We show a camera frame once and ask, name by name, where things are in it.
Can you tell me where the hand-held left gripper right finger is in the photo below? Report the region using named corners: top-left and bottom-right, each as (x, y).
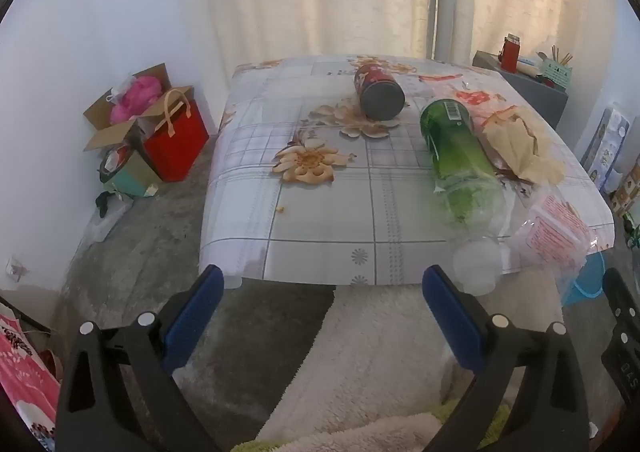
top-left (421, 264), bottom-right (593, 452)

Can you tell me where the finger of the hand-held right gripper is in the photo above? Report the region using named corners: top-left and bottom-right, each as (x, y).
top-left (602, 268), bottom-right (640, 333)

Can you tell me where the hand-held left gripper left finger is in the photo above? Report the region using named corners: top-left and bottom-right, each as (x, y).
top-left (54, 263), bottom-right (226, 452)

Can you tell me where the blue mesh wastebasket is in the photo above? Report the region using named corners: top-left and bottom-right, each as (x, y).
top-left (562, 252), bottom-right (608, 308)

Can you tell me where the clear red-printed plastic bag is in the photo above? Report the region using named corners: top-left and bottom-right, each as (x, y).
top-left (510, 192), bottom-right (601, 293)

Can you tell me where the green plastic bottle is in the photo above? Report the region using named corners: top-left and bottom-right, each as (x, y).
top-left (419, 98), bottom-right (506, 295)

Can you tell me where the brown paper bag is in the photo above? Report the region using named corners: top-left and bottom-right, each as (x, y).
top-left (481, 106), bottom-right (566, 185)

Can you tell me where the red snack can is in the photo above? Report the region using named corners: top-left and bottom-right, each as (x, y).
top-left (354, 63), bottom-right (405, 120)

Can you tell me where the white fluffy rug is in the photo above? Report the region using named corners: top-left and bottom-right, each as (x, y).
top-left (172, 282), bottom-right (566, 452)

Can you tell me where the black item on floor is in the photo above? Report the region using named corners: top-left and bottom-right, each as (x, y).
top-left (96, 192), bottom-right (118, 219)

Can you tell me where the blue and white package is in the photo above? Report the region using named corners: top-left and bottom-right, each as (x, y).
top-left (580, 104), bottom-right (636, 193)

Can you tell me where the teal box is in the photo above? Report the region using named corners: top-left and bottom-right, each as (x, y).
top-left (100, 147), bottom-right (161, 198)

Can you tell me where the table with floral tablecloth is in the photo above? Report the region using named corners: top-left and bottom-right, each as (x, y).
top-left (199, 54), bottom-right (615, 288)

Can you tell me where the red gift bag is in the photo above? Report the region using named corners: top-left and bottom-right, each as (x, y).
top-left (142, 88), bottom-right (210, 183)

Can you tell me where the person's fleece clothing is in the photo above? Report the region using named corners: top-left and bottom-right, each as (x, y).
top-left (230, 412), bottom-right (511, 452)

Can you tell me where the pink printed bag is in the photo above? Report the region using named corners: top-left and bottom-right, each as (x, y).
top-left (0, 312), bottom-right (61, 443)

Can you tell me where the open cardboard box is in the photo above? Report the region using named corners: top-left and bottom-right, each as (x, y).
top-left (82, 63), bottom-right (196, 153)

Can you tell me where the grey cabinet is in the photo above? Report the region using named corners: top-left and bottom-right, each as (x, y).
top-left (472, 50), bottom-right (571, 130)

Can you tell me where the green utensil holder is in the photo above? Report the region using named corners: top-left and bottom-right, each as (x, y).
top-left (542, 57), bottom-right (573, 90)

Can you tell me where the pink fluffy bundle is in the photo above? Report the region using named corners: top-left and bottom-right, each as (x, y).
top-left (110, 76), bottom-right (163, 123)

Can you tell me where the red thermos bottle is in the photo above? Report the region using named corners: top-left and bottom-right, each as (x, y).
top-left (501, 33), bottom-right (521, 72)

